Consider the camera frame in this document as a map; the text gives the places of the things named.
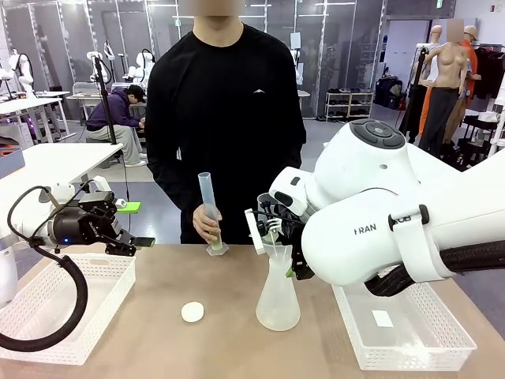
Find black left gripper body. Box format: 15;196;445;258
49;191;122;253

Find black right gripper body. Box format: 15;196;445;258
275;204;307;248

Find translucent plastic funnel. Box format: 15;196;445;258
262;241;295;277

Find translucent plastic conical flask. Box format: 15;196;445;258
255;260;301;332

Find clear plastic graduated cylinder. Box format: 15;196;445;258
197;171;230;257

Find white round flask cap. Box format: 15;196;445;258
181;301;206;324

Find person's right forearm black sleeve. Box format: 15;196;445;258
151;157;204;222

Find person's right hand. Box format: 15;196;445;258
192;205;223;248

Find white work table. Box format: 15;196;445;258
0;142;124;190

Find white perforated plastic basket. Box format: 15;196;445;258
0;252;137;366
331;276;478;372

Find seated person purple hoodie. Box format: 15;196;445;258
85;84;148;167

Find grey blue storage box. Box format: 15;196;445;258
0;146;25;178

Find white paper label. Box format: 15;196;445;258
371;310;395;328

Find black tripod pole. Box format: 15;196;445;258
91;53;119;145

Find person in black sweater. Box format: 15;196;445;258
144;0;308;245

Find white lab table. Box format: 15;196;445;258
0;96;65;144

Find white shoe rack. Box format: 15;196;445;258
325;87;375;122

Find black luggage bags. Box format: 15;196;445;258
374;77;404;111

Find beige mannequin dark trousers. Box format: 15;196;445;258
417;19;474;159

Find white metal rack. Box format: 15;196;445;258
479;74;505;159

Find pale bare mannequin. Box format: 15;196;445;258
424;25;445;86

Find mannequin in orange clothes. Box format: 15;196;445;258
459;25;483;102

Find dark hanging garments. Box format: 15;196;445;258
473;45;505;100

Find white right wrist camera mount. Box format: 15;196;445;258
243;208;266;256

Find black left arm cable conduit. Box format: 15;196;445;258
0;185;90;352

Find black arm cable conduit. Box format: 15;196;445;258
365;240;505;298
0;185;90;352

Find white cable strap black buckle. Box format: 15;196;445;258
388;204;451;282

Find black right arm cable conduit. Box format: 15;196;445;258
365;240;505;298

